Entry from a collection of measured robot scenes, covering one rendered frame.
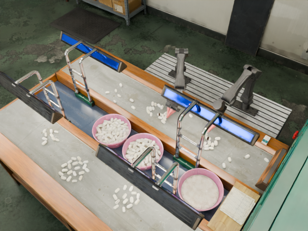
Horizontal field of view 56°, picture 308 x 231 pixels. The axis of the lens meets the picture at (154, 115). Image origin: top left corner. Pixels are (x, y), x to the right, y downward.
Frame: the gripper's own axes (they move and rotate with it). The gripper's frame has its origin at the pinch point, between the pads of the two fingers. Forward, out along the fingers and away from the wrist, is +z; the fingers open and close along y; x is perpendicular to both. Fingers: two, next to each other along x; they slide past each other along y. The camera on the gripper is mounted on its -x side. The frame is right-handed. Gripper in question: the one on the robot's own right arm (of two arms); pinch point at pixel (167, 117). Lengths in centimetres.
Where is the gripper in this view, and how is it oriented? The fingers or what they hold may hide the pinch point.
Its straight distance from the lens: 205.2
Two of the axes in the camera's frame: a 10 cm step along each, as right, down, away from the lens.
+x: 4.3, 1.0, 9.0
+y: 7.8, 4.7, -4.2
